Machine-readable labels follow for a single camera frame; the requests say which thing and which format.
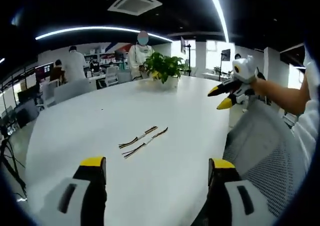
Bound white office chair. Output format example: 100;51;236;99
104;67;120;86

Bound long ceiling light strip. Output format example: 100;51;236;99
203;0;230;43

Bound white storage shelf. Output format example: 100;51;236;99
83;44;131;70

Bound JST connector plug striped wires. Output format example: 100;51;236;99
123;140;151;159
118;134;144;148

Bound person's white sleeve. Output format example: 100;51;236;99
291;45;320;176

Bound person's right hand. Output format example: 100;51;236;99
248;77;276;100

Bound red-lit computer monitor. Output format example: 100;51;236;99
34;63;55;80

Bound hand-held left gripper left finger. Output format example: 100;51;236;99
34;156;108;226

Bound curved ceiling light strip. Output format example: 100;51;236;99
34;26;174;42

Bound green potted plant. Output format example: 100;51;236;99
142;52;187;90

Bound white ceiling air conditioner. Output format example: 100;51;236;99
107;0;163;17

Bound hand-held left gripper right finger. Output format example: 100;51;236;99
206;157;280;226

